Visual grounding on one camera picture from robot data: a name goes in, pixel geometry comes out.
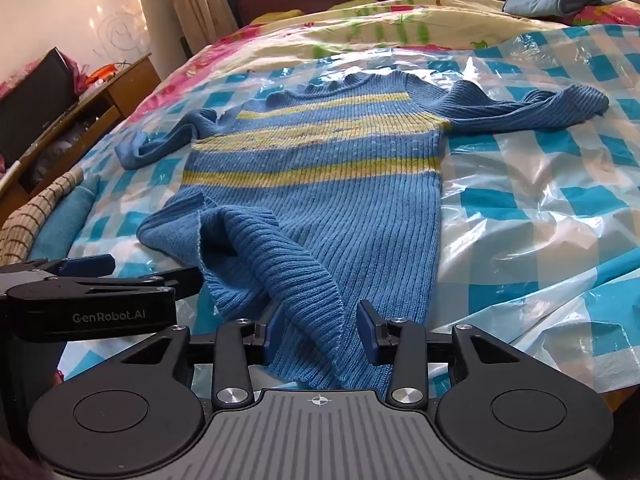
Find beige curtain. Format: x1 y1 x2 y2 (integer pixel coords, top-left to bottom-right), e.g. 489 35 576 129
157 0 241 58

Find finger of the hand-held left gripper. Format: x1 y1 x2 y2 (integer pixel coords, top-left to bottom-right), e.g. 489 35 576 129
47 266 202 294
0 254 117 283

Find orange plastic item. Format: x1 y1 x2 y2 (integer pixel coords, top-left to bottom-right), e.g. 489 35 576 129
85 62 121 86

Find crumpled plastic bags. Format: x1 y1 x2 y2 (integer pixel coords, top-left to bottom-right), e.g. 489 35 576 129
35 120 96 181

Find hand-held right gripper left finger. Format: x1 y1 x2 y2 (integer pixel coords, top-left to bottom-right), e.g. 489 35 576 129
120 307 287 408

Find blue checkered plastic sheet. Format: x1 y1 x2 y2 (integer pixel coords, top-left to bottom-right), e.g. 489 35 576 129
55 27 640 411

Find dark red fuzzy clothing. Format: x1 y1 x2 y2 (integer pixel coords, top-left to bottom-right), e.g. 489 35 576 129
0 435 41 480

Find floral quilt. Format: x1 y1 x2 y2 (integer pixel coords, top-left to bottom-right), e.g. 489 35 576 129
130 0 640 126

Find yellow-green pillow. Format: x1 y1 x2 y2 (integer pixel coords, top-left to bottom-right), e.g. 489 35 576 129
250 9 304 25

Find black television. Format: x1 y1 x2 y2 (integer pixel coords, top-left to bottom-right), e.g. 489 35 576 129
0 47 78 161

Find blue striped knit sweater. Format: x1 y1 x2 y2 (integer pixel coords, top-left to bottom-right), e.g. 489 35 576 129
115 71 610 393

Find wooden bedside table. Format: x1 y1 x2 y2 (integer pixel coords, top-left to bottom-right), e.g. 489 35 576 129
0 52 163 221

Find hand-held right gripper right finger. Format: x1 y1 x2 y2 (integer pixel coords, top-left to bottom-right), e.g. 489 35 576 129
357 301 521 407

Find pink cloth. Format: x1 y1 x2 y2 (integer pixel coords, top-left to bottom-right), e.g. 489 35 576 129
0 57 88 101

